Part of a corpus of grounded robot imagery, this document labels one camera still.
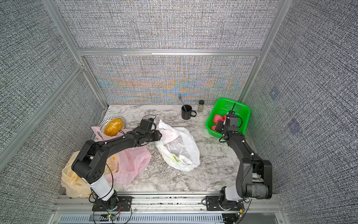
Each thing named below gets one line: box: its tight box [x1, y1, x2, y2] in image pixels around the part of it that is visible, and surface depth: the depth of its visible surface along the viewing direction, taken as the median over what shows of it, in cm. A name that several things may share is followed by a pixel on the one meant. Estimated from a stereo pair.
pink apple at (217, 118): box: [213, 114, 227, 125], surface depth 105 cm
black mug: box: [181, 104, 197, 120], surface depth 111 cm
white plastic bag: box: [155, 119, 201, 172], surface depth 87 cm
